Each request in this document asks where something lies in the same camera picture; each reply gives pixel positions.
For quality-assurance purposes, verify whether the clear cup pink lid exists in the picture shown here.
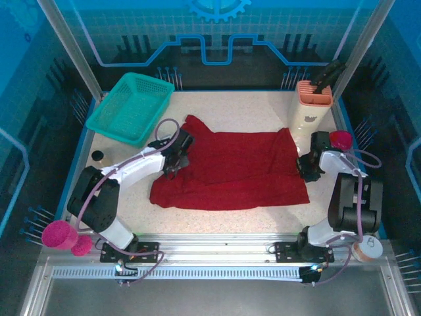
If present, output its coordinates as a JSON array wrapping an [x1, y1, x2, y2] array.
[[330, 130, 353, 151]]

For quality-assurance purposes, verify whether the aluminium mounting rail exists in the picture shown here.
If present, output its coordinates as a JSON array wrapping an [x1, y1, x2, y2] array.
[[68, 232, 362, 264]]

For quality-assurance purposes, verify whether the small magenta foam ball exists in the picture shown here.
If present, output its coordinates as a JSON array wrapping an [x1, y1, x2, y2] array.
[[70, 234, 94, 257]]

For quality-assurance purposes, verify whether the white slotted cable duct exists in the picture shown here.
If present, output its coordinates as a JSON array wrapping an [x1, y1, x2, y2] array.
[[52, 265, 303, 281]]

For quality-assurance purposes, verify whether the copper tape roll white top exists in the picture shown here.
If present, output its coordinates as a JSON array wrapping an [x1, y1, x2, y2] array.
[[351, 235, 384, 263]]

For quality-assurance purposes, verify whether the magenta foam cup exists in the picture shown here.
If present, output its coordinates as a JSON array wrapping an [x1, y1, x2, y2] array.
[[41, 220, 80, 251]]

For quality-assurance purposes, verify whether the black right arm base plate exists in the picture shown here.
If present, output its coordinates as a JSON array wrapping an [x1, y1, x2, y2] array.
[[274, 242, 335, 264]]

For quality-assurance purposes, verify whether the small black controller board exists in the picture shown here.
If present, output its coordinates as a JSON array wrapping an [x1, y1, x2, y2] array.
[[301, 265, 326, 286], [113, 263, 139, 286]]

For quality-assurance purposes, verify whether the teal plastic basket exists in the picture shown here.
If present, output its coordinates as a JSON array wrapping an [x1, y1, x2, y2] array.
[[85, 72, 175, 149]]

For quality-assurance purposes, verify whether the red t-shirt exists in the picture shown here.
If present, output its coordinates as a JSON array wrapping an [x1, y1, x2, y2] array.
[[149, 114, 310, 211]]

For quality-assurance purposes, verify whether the aluminium frame post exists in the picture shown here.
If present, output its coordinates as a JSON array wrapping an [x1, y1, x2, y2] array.
[[35, 0, 109, 101], [330, 0, 397, 99]]

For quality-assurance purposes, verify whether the black knife handle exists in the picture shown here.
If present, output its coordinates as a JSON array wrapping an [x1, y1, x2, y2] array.
[[311, 60, 347, 95]]

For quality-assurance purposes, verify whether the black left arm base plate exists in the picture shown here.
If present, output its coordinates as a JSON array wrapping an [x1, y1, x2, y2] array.
[[100, 242, 161, 264]]

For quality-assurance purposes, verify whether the cream knife block orange top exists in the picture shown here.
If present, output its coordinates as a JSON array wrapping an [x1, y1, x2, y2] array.
[[289, 80, 334, 155]]

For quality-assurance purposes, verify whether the small jar black lid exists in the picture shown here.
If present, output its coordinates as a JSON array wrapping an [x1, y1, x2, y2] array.
[[91, 149, 109, 167]]

